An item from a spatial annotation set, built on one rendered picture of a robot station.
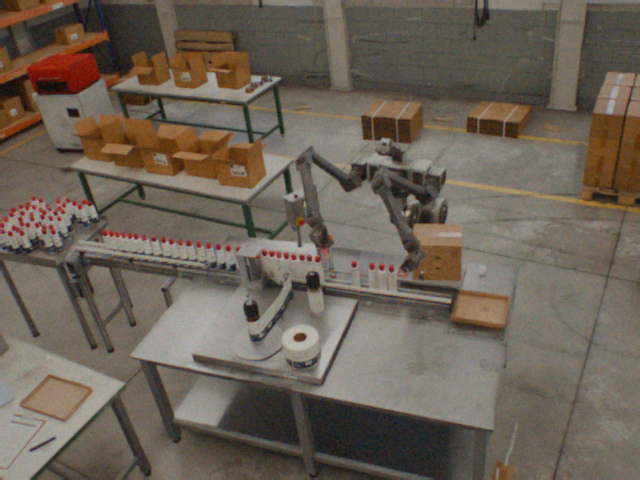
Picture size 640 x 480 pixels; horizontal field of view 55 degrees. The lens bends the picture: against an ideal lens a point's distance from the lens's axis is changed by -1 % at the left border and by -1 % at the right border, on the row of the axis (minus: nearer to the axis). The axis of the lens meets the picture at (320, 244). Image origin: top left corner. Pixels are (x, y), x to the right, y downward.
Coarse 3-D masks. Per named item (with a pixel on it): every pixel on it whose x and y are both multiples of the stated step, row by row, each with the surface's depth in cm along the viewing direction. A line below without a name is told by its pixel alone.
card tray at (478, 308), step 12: (468, 300) 370; (480, 300) 369; (492, 300) 368; (504, 300) 366; (456, 312) 362; (468, 312) 361; (480, 312) 360; (492, 312) 359; (504, 312) 358; (480, 324) 351; (492, 324) 348; (504, 324) 345
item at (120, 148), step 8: (128, 120) 603; (136, 120) 600; (144, 120) 596; (128, 128) 606; (136, 128) 602; (144, 128) 598; (120, 136) 604; (128, 136) 611; (112, 144) 586; (120, 144) 582; (128, 144) 616; (136, 144) 578; (104, 152) 580; (112, 152) 576; (120, 152) 574; (128, 152) 571; (136, 152) 581; (120, 160) 596; (128, 160) 592; (136, 160) 587
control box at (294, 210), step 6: (294, 192) 373; (300, 192) 372; (288, 198) 367; (294, 198) 366; (300, 198) 367; (288, 204) 368; (294, 204) 365; (300, 204) 367; (288, 210) 371; (294, 210) 367; (300, 210) 369; (288, 216) 375; (294, 216) 369; (300, 216) 371; (306, 216) 374; (288, 222) 379; (294, 222) 372; (306, 222) 376
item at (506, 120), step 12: (480, 108) 762; (492, 108) 757; (504, 108) 753; (516, 108) 749; (528, 108) 744; (468, 120) 746; (480, 120) 737; (492, 120) 729; (504, 120) 724; (516, 120) 720; (528, 120) 753; (468, 132) 755; (480, 132) 746; (492, 132) 738; (504, 132) 729; (516, 132) 722
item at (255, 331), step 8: (248, 304) 336; (256, 304) 338; (248, 312) 337; (256, 312) 338; (248, 320) 345; (256, 320) 342; (248, 328) 344; (256, 328) 343; (256, 336) 346; (256, 344) 349
